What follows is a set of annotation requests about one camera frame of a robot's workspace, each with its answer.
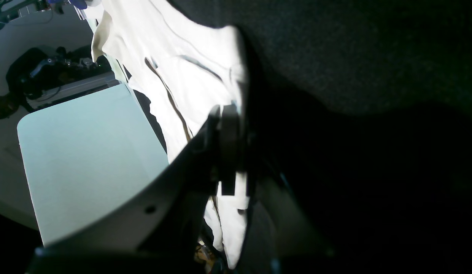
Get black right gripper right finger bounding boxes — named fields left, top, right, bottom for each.
left=240, top=134, right=334, bottom=274

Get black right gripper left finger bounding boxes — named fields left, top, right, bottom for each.
left=29, top=104, right=242, bottom=274

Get white T-shirt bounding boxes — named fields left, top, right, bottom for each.
left=84, top=0, right=250, bottom=269

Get black table cloth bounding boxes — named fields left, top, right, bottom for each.
left=170, top=0, right=472, bottom=274

